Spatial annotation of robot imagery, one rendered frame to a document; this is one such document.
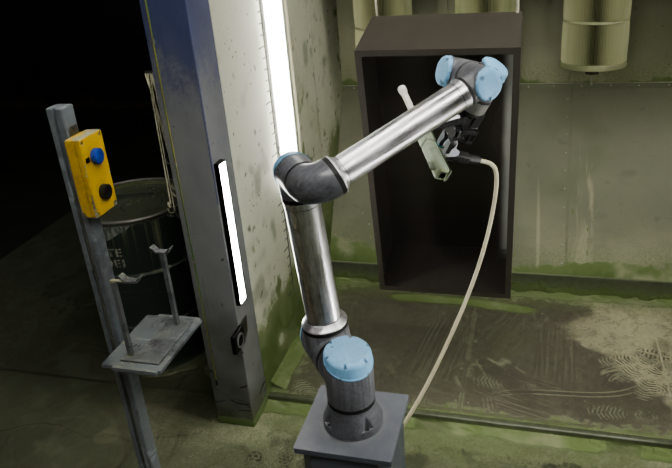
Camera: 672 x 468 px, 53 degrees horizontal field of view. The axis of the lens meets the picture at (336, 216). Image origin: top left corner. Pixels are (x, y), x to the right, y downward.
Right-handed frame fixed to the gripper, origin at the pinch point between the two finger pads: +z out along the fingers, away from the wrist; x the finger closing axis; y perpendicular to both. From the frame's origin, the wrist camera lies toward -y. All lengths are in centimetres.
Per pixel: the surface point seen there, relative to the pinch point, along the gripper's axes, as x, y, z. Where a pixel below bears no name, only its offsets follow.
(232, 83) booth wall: 67, -55, 31
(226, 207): 28, -54, 62
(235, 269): 17, -46, 86
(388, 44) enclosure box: 51, -8, -9
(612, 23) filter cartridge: 104, 128, -19
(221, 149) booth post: 44, -59, 47
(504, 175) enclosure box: 44, 71, 39
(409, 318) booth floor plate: 40, 70, 143
